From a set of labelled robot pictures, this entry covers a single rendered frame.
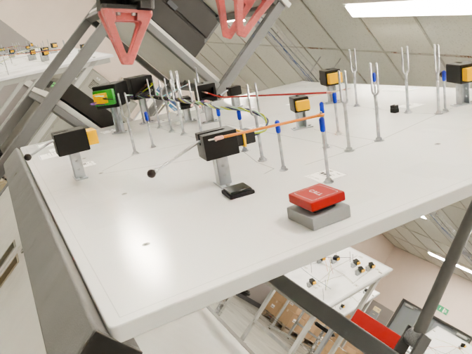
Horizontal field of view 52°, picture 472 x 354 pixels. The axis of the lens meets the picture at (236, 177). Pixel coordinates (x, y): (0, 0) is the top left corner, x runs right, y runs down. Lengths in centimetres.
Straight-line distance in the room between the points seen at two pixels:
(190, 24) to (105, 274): 139
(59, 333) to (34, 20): 782
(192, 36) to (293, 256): 141
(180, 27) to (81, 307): 143
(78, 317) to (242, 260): 18
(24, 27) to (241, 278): 784
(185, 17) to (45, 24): 653
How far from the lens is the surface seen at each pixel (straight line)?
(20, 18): 824
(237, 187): 74
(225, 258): 55
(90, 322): 50
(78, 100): 172
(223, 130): 77
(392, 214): 61
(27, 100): 220
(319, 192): 60
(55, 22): 833
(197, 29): 187
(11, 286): 95
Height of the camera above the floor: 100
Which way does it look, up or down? 6 degrees up
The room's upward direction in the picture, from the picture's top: 34 degrees clockwise
